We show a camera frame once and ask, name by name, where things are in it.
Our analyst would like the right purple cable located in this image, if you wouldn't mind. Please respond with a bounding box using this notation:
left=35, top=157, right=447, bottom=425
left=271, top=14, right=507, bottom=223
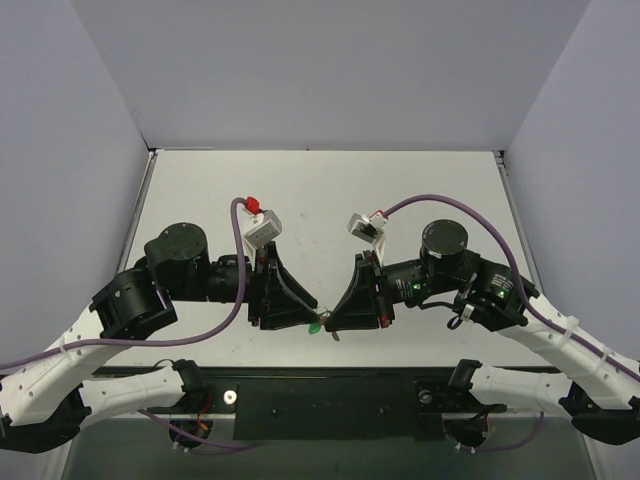
left=384, top=194, right=640, bottom=376

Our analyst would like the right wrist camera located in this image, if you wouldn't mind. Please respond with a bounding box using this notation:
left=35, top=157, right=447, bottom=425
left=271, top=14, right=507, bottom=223
left=347, top=210, right=388, bottom=265

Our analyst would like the purple cable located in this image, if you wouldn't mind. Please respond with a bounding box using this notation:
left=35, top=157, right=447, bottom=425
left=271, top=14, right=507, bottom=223
left=0, top=196, right=261, bottom=371
left=384, top=194, right=640, bottom=376

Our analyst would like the green key tag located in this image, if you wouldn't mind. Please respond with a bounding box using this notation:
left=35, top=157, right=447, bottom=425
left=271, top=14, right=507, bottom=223
left=308, top=323, right=322, bottom=335

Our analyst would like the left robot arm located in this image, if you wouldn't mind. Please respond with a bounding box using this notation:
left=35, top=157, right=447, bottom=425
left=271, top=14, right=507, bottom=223
left=1, top=223, right=239, bottom=453

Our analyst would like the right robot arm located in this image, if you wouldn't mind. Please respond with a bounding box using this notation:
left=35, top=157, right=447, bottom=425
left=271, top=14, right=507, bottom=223
left=324, top=220, right=639, bottom=445

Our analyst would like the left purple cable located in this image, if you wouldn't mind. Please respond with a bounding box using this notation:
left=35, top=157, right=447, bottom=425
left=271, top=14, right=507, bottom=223
left=0, top=196, right=261, bottom=371

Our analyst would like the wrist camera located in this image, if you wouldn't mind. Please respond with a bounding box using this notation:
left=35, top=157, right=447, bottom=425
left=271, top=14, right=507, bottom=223
left=347, top=210, right=388, bottom=265
left=242, top=210, right=283, bottom=250

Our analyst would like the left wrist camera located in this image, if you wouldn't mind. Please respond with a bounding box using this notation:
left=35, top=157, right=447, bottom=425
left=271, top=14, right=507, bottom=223
left=242, top=210, right=283, bottom=250

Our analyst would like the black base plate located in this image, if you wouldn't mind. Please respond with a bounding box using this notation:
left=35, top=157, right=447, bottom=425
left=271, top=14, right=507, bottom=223
left=154, top=367, right=480, bottom=441

